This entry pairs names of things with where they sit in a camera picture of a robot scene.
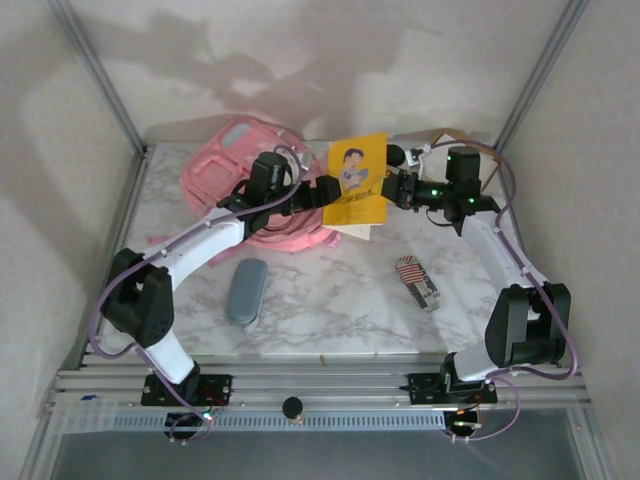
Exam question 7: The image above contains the yellow cartoon cover book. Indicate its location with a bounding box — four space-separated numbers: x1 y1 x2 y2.
321 131 390 229

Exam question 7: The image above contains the brown cover book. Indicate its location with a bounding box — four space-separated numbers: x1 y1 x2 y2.
341 223 375 242

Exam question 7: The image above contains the pink backpack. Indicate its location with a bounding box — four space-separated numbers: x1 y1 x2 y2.
144 118 345 271

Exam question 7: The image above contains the grey pencil case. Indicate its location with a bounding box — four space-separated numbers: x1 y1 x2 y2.
224 258 269 329

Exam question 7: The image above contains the flag print pencil pouch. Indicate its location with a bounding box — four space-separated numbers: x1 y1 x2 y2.
394 254 444 314

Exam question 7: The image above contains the cardboard box with white paper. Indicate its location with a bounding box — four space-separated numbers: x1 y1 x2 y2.
430 128 503 194

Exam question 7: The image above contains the small controller board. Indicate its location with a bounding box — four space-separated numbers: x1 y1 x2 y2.
444 407 485 437
166 412 214 444

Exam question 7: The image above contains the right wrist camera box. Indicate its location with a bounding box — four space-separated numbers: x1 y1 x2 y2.
403 143 435 169

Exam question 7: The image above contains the aluminium frame post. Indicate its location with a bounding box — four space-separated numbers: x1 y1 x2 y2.
492 0 591 152
47 0 151 155

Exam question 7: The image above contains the aluminium side rail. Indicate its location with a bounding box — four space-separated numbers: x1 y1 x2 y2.
74 149 152 370

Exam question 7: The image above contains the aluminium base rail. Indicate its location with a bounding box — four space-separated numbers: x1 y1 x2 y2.
47 349 591 414

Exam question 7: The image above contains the black button on rail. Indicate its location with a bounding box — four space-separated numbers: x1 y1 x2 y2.
281 396 307 427

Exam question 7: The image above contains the grey slotted cable duct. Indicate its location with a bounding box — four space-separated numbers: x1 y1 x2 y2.
113 409 447 431

